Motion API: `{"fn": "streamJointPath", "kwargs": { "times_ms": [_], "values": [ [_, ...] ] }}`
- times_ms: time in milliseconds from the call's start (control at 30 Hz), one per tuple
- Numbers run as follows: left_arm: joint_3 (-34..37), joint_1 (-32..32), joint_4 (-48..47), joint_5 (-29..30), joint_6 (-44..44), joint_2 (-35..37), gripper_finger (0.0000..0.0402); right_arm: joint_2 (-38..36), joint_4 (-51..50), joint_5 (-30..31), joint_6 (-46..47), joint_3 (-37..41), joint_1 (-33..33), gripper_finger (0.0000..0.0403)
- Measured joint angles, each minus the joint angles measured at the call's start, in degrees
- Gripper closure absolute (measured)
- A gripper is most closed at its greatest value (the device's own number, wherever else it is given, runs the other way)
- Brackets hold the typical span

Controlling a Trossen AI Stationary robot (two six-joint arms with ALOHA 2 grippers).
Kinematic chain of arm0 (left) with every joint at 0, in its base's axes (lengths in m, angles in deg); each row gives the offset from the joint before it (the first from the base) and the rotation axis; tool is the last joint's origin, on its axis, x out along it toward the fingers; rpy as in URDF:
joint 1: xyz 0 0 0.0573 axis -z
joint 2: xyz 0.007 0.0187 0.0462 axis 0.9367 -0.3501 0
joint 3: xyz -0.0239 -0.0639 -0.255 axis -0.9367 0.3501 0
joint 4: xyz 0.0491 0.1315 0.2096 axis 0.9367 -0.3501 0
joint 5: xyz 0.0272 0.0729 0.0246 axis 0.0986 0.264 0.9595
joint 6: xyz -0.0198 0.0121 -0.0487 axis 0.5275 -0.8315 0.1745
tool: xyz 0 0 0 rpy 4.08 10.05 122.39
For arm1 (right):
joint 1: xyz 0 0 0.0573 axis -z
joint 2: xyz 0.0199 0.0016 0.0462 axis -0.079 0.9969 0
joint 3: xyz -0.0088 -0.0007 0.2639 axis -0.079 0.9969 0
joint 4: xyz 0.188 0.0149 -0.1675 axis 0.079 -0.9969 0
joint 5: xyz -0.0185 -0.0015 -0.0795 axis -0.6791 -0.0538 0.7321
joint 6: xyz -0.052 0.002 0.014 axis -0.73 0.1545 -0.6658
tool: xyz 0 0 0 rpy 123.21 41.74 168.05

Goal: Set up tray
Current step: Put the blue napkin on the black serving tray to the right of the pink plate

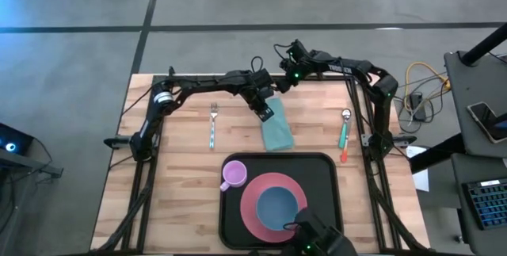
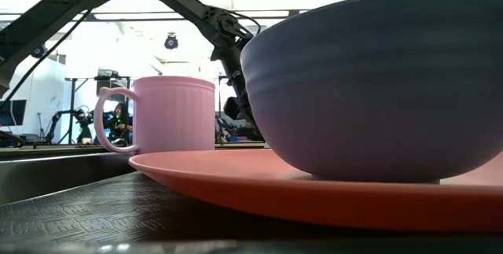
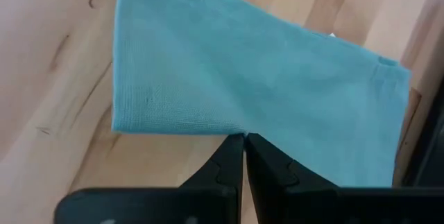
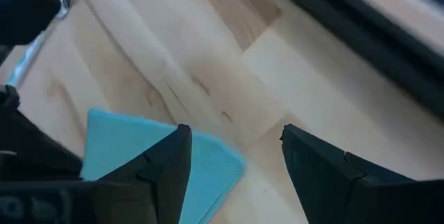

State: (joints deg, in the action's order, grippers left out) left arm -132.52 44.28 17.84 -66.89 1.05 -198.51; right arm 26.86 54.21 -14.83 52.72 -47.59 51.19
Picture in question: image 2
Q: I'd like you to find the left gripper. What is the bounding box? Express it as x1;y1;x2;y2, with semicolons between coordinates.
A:
211;43;253;109

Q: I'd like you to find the pink ribbed mug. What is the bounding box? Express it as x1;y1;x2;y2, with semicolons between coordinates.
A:
93;75;216;156

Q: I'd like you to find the pink round plate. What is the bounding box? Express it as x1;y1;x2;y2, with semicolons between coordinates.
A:
128;148;503;234

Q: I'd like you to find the blue bowl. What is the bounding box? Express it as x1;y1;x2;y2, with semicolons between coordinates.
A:
240;0;503;184

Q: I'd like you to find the black plastic tray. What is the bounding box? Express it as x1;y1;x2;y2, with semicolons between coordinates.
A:
0;151;503;254

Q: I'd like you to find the person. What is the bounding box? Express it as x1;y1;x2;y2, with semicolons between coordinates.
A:
222;96;265;142
105;102;134;147

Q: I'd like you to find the black overhead beam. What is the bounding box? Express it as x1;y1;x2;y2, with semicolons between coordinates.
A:
0;9;311;22

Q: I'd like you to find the dark monitor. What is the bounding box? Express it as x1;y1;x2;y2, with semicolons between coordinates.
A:
0;99;28;127

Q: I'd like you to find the black ceiling camera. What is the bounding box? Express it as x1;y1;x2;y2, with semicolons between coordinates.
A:
163;32;180;51
30;44;48;60

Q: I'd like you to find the black cable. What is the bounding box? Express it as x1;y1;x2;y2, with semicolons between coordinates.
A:
0;8;94;109

